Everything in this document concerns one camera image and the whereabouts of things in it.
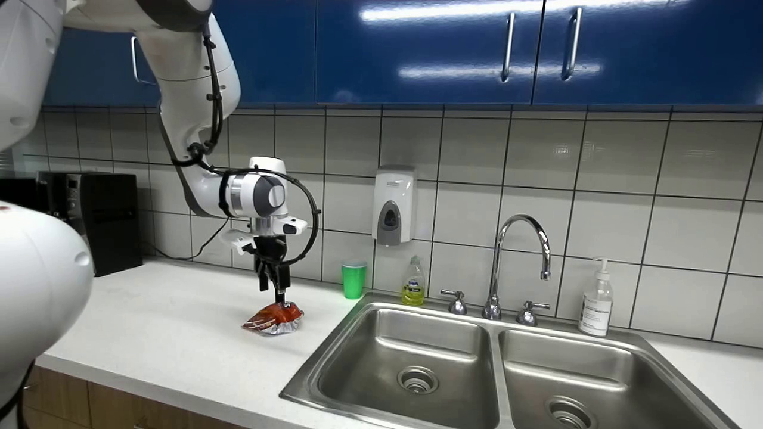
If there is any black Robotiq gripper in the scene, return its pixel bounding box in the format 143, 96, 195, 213
251, 233, 296, 311

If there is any red chips packet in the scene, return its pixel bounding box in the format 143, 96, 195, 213
241, 298, 307, 339

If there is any stainless steel double sink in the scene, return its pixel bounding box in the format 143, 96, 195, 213
280, 294, 741, 429

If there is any steel sink drain strainer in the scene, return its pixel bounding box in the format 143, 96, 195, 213
397, 365, 439, 398
547, 396, 597, 429

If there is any green plastic cup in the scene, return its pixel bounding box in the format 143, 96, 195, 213
340, 261, 369, 302

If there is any yellow dish soap bottle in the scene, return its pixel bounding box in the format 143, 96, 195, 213
398, 253, 430, 310

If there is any black countertop appliance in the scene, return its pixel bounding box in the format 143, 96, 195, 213
0, 170, 148, 279

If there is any wooden base cabinet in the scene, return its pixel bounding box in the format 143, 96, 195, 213
19, 365, 241, 429

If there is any chrome faucet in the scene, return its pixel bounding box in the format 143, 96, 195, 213
480, 213, 557, 321

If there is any blue cabinet door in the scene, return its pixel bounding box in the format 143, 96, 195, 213
532, 0, 763, 112
118, 0, 329, 109
319, 0, 549, 109

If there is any clear pump soap bottle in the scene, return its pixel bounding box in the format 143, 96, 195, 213
577, 254, 617, 339

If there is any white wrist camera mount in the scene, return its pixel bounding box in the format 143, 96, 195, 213
225, 215, 313, 250

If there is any black power cord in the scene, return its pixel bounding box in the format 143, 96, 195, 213
191, 216, 234, 264

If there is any white wall soap dispenser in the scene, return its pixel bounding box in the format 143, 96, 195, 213
369, 170, 418, 247

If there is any chrome faucet handle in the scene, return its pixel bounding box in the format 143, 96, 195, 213
512, 298, 553, 329
439, 288, 473, 316

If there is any silver cabinet door handle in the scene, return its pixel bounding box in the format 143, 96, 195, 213
497, 9, 520, 85
127, 31, 148, 85
560, 4, 586, 83

